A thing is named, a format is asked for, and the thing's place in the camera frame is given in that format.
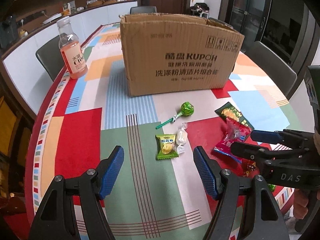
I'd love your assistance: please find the red gold candy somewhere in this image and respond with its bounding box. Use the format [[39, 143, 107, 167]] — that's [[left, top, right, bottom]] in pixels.
[[241, 159, 257, 177]]

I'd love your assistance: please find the pink red snack packet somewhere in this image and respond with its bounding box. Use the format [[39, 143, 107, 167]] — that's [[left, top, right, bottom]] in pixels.
[[214, 117, 252, 164]]

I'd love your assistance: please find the dark green cracker packet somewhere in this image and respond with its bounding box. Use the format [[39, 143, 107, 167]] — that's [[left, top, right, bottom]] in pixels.
[[215, 102, 254, 141]]

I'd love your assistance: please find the white candy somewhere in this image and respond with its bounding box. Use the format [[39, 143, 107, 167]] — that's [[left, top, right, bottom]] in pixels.
[[175, 122, 188, 154]]

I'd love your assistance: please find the green yellow durian candy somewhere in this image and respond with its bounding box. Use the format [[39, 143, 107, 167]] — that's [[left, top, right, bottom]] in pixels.
[[156, 134, 178, 160]]

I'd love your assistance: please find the person's right hand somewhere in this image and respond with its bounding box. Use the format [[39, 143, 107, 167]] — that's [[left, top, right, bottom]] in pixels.
[[293, 189, 309, 219]]

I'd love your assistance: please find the dark chair right near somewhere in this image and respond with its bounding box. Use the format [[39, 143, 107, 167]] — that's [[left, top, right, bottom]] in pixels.
[[245, 41, 297, 97]]

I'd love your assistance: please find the dark chair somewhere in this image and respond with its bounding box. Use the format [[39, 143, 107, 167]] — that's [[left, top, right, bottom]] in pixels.
[[208, 17, 234, 29], [35, 36, 65, 81], [245, 41, 297, 97]]

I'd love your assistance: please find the colourful patchwork tablecloth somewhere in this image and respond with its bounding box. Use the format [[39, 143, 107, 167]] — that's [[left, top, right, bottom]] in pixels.
[[25, 24, 312, 239]]

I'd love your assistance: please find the brown cardboard box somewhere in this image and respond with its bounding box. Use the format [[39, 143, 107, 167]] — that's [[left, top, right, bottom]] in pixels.
[[120, 13, 245, 96]]

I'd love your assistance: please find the dark chair right far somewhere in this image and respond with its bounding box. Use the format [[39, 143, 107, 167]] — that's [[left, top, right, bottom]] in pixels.
[[208, 17, 234, 29]]

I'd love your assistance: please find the dark chair left side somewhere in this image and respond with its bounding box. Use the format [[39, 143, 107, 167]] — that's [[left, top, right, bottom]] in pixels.
[[35, 36, 65, 81]]

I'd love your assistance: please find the pink drink bottle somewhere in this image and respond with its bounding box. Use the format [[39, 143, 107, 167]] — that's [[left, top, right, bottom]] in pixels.
[[57, 16, 88, 79]]

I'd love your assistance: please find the dark chair far end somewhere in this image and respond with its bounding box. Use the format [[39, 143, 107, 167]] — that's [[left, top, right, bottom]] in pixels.
[[130, 6, 157, 15]]

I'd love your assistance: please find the black coffee machine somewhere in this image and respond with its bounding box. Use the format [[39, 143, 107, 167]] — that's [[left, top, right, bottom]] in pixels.
[[0, 16, 18, 49]]

